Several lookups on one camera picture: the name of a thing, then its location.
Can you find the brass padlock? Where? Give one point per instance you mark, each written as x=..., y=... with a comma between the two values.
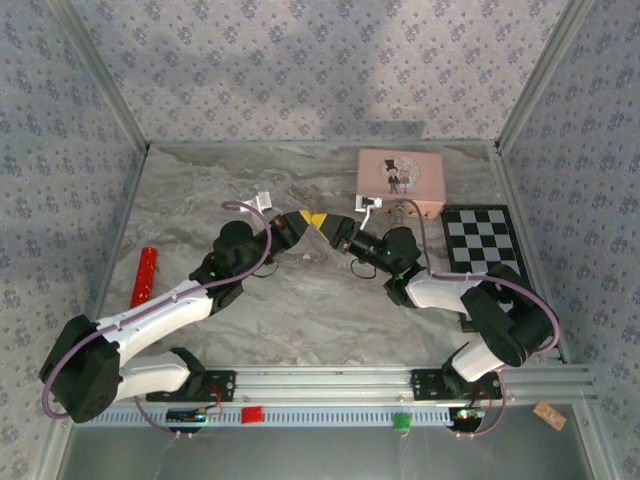
x=398, y=212

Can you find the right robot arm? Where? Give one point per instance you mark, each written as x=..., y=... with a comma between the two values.
x=440, y=295

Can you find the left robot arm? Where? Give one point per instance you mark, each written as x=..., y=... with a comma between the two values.
x=150, y=315

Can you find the pink tin box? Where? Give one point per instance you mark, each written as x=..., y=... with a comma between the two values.
x=425, y=175

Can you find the black white chessboard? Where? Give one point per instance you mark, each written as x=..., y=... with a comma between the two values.
x=480, y=240

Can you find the red perforated cylinder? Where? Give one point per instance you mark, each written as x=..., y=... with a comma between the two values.
x=145, y=275

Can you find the green block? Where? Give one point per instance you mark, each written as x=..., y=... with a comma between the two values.
x=402, y=421

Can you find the red block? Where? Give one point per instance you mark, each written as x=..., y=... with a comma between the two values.
x=252, y=415

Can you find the left circuit board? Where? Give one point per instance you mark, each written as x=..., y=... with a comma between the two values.
x=187, y=416

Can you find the circuit board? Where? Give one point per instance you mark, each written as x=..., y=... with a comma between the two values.
x=187, y=416
x=469, y=415

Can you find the right circuit board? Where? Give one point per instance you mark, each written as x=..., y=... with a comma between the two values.
x=469, y=415

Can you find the orange paper tag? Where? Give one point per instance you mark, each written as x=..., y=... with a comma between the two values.
x=550, y=416

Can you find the aluminium table edge rail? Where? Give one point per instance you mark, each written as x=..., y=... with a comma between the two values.
x=122, y=225
x=530, y=250

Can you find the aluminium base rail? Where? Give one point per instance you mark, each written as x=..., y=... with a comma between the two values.
x=325, y=382

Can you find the aluminium corner post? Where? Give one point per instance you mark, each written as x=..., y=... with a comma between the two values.
x=542, y=75
x=107, y=85

